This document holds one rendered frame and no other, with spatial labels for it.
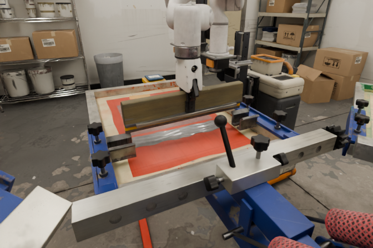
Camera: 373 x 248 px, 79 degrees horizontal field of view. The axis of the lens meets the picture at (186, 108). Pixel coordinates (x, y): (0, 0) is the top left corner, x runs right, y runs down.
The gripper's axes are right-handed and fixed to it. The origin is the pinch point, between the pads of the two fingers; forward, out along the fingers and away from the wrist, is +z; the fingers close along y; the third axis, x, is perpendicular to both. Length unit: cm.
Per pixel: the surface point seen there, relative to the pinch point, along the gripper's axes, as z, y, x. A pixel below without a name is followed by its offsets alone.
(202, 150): 13.7, -7.2, -2.1
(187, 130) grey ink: 13.1, 5.5, -2.4
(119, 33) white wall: 18, 366, -38
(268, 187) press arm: 4.8, -35.2, -1.6
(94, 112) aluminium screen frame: 10.3, 29.7, 27.4
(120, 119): 13.9, 26.0, 18.3
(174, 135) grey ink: 13.1, 4.2, 3.1
